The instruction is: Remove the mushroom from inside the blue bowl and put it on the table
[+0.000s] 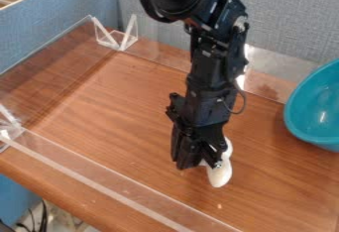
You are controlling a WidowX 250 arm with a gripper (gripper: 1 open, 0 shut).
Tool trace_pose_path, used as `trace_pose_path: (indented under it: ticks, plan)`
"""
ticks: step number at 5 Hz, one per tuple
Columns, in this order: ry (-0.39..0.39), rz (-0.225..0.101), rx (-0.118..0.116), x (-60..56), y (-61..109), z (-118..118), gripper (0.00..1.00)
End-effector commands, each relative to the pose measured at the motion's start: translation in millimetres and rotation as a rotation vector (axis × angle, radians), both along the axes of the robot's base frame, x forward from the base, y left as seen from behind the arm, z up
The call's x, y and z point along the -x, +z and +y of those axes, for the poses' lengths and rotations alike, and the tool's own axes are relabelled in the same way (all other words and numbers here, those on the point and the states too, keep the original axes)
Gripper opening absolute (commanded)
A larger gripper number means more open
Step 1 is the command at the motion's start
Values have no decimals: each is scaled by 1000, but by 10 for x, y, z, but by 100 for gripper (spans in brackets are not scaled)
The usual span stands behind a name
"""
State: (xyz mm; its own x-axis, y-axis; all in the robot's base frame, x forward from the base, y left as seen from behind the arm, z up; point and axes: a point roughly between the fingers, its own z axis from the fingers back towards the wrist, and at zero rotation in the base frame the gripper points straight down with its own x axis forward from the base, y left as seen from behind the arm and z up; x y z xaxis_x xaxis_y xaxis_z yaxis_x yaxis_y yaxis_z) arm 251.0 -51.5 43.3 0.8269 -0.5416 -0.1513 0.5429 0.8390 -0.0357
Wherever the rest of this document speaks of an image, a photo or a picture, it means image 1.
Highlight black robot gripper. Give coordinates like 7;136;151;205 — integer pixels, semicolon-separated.
166;93;230;170

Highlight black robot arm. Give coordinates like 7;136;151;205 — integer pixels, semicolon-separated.
140;0;250;170

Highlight clear acrylic corner bracket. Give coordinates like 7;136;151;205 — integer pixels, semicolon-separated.
91;14;139;52

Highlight blue plastic bowl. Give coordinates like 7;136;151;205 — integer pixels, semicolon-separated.
283;58;339;153

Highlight white brown mushroom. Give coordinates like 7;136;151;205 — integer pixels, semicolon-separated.
199;137;234;187

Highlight black cables under table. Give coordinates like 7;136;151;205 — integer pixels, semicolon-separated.
0;199;51;232

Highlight clear acrylic front bracket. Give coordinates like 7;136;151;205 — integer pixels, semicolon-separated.
0;103;23;154

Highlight clear acrylic front barrier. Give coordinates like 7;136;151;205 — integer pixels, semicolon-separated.
3;130;242;232

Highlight clear acrylic left barrier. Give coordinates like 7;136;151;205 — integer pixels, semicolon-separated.
0;14;100;125

